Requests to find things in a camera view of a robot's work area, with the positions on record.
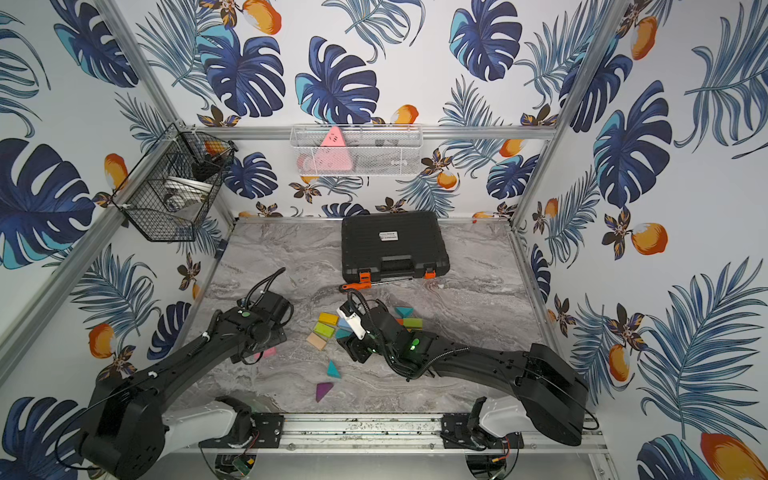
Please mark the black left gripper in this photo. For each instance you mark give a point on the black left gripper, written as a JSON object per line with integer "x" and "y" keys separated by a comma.
{"x": 253, "y": 351}

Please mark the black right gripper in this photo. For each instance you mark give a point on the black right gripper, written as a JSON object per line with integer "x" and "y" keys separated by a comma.
{"x": 352, "y": 347}

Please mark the natural wood slanted block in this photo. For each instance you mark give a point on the natural wood slanted block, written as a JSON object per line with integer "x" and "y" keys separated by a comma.
{"x": 317, "y": 341}

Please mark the yellow square block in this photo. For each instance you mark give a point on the yellow square block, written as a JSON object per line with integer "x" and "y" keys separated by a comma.
{"x": 328, "y": 319}

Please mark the lime green rectangular block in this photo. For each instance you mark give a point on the lime green rectangular block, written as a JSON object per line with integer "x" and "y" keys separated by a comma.
{"x": 413, "y": 323}

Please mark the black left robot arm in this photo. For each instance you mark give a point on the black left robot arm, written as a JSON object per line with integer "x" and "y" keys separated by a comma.
{"x": 127, "y": 427}

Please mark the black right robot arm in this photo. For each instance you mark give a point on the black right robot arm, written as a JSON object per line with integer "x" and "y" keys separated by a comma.
{"x": 551, "y": 393}

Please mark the teal small triangle block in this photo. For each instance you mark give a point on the teal small triangle block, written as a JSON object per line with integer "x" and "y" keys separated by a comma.
{"x": 332, "y": 371}

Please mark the purple triangle block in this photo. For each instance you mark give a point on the purple triangle block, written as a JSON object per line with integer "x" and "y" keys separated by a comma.
{"x": 322, "y": 389}

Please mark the black plastic tool case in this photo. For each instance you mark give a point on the black plastic tool case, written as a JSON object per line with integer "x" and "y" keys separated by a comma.
{"x": 380, "y": 247}

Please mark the pink triangle card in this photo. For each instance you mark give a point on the pink triangle card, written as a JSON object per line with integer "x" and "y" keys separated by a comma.
{"x": 332, "y": 155}

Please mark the orange handled screwdriver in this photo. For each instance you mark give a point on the orange handled screwdriver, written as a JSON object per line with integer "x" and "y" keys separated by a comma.
{"x": 344, "y": 288}

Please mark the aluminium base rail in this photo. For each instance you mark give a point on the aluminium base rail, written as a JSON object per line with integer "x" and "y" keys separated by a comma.
{"x": 448, "y": 433}

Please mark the black corner bracket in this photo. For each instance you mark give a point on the black corner bracket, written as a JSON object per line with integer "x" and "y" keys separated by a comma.
{"x": 220, "y": 249}

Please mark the black wire basket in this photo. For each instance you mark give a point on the black wire basket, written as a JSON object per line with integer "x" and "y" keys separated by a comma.
{"x": 169, "y": 194}

